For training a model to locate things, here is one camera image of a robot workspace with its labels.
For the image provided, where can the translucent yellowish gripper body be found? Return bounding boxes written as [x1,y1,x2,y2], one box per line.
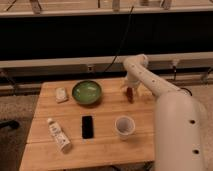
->
[121,77,142,97]

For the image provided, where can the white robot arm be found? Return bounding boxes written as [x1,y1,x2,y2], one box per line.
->
[123,54,205,171]

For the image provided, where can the white ceramic cup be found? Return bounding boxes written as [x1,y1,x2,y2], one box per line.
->
[115,116,135,140]

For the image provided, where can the green ceramic bowl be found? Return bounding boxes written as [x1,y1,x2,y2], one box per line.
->
[72,80,102,105]

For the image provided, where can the black rectangular phone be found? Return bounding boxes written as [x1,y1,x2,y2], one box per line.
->
[82,116,94,139]

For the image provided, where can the wooden table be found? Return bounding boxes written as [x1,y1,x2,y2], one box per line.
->
[20,78,155,171]

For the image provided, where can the small white packet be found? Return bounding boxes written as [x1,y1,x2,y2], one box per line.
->
[55,87,68,103]

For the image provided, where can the white tube with label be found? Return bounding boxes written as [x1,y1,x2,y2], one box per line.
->
[47,118,71,153]

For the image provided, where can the black hanging cable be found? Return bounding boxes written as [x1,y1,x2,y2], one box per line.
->
[103,4,135,74]

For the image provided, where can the black cables beside table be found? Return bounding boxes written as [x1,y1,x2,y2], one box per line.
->
[179,86,194,97]

